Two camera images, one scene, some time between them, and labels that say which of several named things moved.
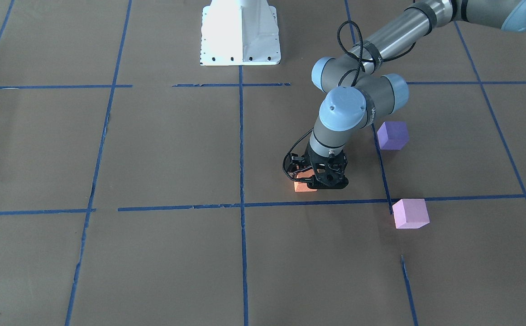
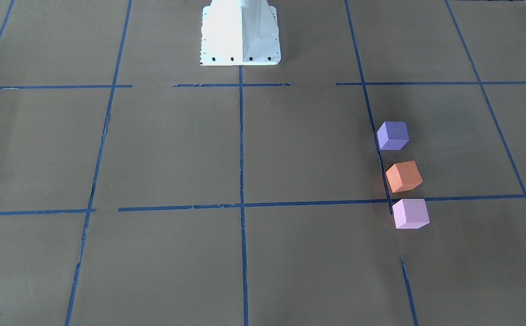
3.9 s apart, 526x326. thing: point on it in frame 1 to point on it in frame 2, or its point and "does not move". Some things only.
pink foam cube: [410, 213] does not move
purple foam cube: [393, 135] does not move
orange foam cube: [303, 187] to [404, 176]
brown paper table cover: [118, 181] does not move
